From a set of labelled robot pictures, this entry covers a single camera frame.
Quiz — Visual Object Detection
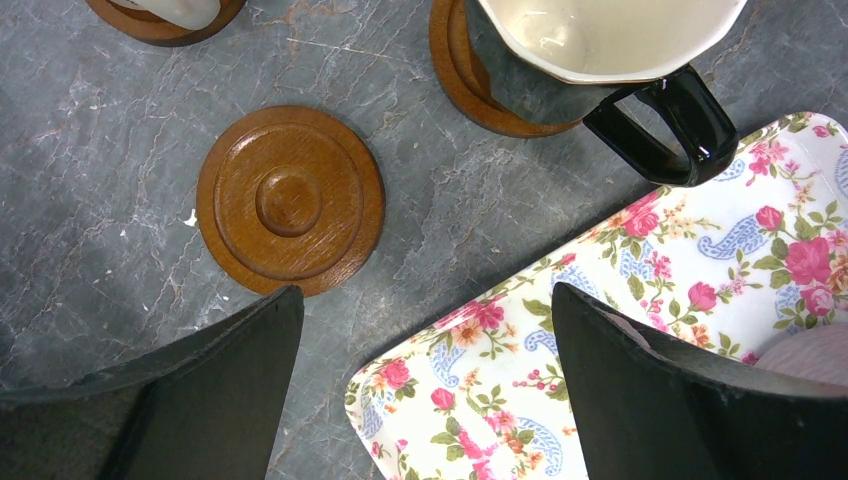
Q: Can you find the black mug cream inside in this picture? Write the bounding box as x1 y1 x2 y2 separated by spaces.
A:
465 0 743 187

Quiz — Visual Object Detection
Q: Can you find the lilac mug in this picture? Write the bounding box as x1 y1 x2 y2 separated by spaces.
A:
755 324 847 387

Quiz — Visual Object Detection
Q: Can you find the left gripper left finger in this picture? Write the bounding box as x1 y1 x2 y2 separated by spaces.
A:
1 286 304 479

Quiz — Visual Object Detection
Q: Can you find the floral serving tray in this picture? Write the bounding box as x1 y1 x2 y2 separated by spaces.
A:
345 112 847 479

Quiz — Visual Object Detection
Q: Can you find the wooden coaster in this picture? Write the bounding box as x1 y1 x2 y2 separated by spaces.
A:
429 0 581 138
86 0 245 47
196 105 385 296

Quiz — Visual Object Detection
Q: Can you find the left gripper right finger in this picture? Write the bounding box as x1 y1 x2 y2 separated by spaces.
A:
552 283 847 479

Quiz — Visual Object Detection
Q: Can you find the floral mug orange inside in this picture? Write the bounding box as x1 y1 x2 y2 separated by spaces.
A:
111 0 221 30

